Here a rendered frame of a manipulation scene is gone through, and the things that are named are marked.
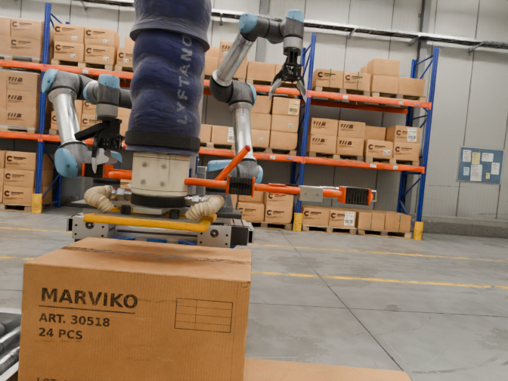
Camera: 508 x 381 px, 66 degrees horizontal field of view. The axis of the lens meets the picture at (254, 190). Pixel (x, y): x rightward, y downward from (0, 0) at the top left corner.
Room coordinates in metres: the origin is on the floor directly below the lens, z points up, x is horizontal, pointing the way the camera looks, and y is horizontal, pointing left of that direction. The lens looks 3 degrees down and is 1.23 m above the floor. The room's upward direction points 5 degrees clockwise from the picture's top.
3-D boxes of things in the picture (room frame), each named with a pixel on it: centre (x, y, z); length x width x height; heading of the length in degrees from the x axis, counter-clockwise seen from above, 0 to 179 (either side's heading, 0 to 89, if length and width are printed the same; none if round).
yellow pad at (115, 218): (1.12, 0.29, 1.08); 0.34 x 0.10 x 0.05; 90
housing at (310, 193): (1.22, -0.17, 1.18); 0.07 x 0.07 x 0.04; 0
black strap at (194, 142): (1.22, 0.29, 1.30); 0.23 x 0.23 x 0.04
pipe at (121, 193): (1.22, 0.29, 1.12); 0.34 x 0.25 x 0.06; 90
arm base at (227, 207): (1.79, 0.16, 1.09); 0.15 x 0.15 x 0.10
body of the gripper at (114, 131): (1.48, 0.56, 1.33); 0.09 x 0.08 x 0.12; 90
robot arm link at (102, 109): (1.48, 0.57, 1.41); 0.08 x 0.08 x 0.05
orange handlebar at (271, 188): (1.34, 0.09, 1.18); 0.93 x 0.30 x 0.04; 90
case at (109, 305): (1.22, 0.29, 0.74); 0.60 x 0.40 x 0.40; 90
